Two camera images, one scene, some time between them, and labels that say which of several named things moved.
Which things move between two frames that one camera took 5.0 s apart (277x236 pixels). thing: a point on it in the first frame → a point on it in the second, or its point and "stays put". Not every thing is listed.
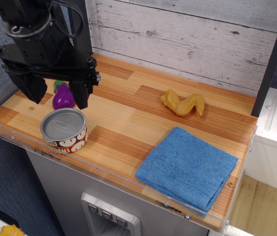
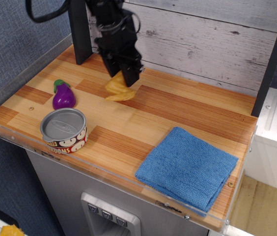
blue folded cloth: x=187 y=170 stays put
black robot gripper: x=51 y=57 → x=118 y=44
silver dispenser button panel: x=104 y=219 stays put
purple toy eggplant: x=63 y=97 stays put
